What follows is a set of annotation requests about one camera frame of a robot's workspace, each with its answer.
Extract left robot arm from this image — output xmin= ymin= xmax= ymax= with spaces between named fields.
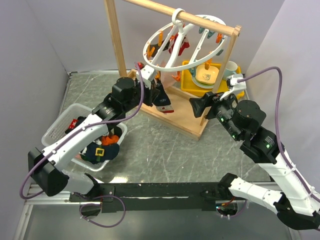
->
xmin=27 ymin=77 xmax=159 ymax=201

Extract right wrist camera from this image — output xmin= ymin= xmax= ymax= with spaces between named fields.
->
xmin=220 ymin=73 xmax=247 ymax=101

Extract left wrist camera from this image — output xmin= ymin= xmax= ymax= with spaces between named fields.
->
xmin=136 ymin=63 xmax=157 ymax=89

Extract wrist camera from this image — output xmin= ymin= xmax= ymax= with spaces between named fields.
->
xmin=136 ymin=63 xmax=157 ymax=89
xmin=220 ymin=73 xmax=247 ymax=101

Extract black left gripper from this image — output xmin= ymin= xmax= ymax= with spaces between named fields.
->
xmin=123 ymin=77 xmax=161 ymax=113

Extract red white christmas sock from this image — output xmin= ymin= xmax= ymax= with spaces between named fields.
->
xmin=68 ymin=119 xmax=78 ymax=130

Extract navy sock with buckle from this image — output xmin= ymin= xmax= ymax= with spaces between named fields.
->
xmin=80 ymin=142 xmax=120 ymax=164

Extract pale pink sock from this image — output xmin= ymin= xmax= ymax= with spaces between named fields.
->
xmin=160 ymin=71 xmax=181 ymax=89

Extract yellow plastic tray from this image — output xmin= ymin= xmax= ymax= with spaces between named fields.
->
xmin=180 ymin=61 xmax=242 ymax=97

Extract white round clip hanger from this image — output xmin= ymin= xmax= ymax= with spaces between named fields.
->
xmin=143 ymin=8 xmax=228 ymax=72

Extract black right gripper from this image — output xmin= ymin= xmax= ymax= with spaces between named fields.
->
xmin=187 ymin=88 xmax=242 ymax=140

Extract navy white patterned sock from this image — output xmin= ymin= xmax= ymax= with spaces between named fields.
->
xmin=152 ymin=80 xmax=174 ymax=114

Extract wooden drying rack stand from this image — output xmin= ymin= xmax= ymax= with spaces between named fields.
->
xmin=103 ymin=0 xmax=243 ymax=142

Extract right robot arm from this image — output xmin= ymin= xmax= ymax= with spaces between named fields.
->
xmin=189 ymin=92 xmax=320 ymax=230

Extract purple cable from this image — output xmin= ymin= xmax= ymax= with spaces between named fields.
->
xmin=237 ymin=66 xmax=320 ymax=203
xmin=19 ymin=62 xmax=146 ymax=200

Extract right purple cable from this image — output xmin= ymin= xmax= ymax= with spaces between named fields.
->
xmin=237 ymin=66 xmax=320 ymax=203

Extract light blue mug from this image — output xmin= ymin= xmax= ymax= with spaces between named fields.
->
xmin=222 ymin=61 xmax=238 ymax=80

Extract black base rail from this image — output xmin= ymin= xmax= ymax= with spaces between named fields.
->
xmin=69 ymin=182 xmax=233 ymax=213

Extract orange sock in basket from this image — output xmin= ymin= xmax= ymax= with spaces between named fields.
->
xmin=101 ymin=134 xmax=120 ymax=146

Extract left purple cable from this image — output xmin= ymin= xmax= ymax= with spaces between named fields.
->
xmin=19 ymin=62 xmax=146 ymax=200

